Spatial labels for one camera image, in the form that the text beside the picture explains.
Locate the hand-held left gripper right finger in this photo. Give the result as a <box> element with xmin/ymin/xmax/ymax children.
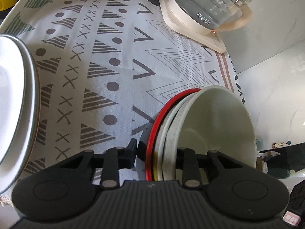
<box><xmin>176</xmin><ymin>147</ymin><xmax>241</xmax><ymax>188</ymax></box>

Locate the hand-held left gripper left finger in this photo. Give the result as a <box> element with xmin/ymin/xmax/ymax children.
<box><xmin>56</xmin><ymin>138</ymin><xmax>138</xmax><ymax>190</ymax></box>

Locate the black bowl with red rim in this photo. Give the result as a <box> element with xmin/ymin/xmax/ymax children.
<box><xmin>136</xmin><ymin>88</ymin><xmax>203</xmax><ymax>182</ymax></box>

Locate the white speckled bowl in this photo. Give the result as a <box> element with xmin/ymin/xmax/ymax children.
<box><xmin>158</xmin><ymin>91</ymin><xmax>203</xmax><ymax>181</ymax></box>

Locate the pale white bowl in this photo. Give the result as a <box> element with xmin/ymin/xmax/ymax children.
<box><xmin>175</xmin><ymin>85</ymin><xmax>258</xmax><ymax>180</ymax></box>

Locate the patterned white tablecloth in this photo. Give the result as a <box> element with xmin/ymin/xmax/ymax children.
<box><xmin>0</xmin><ymin>0</ymin><xmax>246</xmax><ymax>208</ymax></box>

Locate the dark object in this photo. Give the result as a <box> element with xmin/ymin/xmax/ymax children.
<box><xmin>258</xmin><ymin>142</ymin><xmax>305</xmax><ymax>180</ymax></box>

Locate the white plate with teal rim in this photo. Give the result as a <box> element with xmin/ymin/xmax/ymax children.
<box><xmin>0</xmin><ymin>36</ymin><xmax>41</xmax><ymax>195</ymax></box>

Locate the white kettle base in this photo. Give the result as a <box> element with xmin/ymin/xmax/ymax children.
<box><xmin>159</xmin><ymin>0</ymin><xmax>227</xmax><ymax>53</ymax></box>

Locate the glass kettle with beige handle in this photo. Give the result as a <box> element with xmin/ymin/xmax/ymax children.
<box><xmin>172</xmin><ymin>0</ymin><xmax>253</xmax><ymax>32</ymax></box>

